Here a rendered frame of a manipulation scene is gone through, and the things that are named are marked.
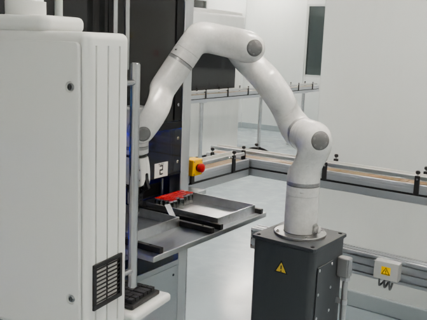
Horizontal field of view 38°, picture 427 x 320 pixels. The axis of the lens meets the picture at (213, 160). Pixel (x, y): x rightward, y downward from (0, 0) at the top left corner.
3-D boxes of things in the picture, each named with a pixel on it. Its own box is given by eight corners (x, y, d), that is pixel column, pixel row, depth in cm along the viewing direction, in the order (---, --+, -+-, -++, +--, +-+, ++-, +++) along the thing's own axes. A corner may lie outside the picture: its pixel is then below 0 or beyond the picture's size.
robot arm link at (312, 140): (311, 180, 234) (316, 117, 229) (333, 192, 216) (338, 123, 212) (281, 181, 230) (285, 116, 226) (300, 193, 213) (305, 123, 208)
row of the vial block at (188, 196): (162, 210, 246) (162, 199, 245) (189, 202, 260) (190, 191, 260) (166, 211, 245) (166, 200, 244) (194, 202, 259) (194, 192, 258)
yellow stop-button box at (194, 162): (180, 174, 277) (180, 158, 276) (189, 171, 283) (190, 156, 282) (193, 176, 273) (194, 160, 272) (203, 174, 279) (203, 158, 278)
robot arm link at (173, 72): (202, 72, 198) (148, 152, 198) (187, 67, 212) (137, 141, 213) (180, 55, 194) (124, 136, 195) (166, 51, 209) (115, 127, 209)
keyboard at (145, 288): (22, 281, 190) (22, 273, 189) (54, 267, 202) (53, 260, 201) (133, 310, 172) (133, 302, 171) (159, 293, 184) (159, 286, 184)
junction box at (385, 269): (372, 277, 302) (374, 259, 300) (376, 274, 306) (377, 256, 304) (397, 283, 295) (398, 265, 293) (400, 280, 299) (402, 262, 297)
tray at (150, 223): (59, 223, 224) (59, 214, 223) (110, 209, 245) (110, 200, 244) (130, 243, 205) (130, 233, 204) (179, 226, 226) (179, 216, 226)
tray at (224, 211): (145, 210, 245) (146, 202, 245) (186, 199, 266) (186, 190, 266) (217, 227, 227) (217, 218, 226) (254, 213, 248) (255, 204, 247)
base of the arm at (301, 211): (335, 233, 232) (338, 184, 228) (311, 245, 217) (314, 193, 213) (290, 223, 243) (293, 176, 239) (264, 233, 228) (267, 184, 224)
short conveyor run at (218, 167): (171, 199, 279) (172, 165, 276) (145, 193, 288) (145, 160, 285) (251, 176, 335) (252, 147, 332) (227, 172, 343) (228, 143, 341)
